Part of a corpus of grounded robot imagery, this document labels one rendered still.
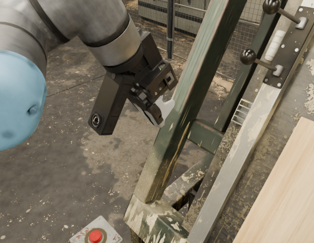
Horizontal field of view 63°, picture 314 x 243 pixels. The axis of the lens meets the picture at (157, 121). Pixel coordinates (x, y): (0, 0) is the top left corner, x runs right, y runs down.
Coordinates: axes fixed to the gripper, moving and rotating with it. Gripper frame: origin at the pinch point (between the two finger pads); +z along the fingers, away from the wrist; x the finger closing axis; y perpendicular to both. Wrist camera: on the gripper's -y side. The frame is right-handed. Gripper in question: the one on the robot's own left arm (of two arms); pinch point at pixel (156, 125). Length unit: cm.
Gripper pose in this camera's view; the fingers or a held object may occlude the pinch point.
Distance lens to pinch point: 54.8
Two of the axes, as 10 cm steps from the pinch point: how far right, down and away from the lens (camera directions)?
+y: 6.7, -7.3, 1.7
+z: 3.5, 5.1, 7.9
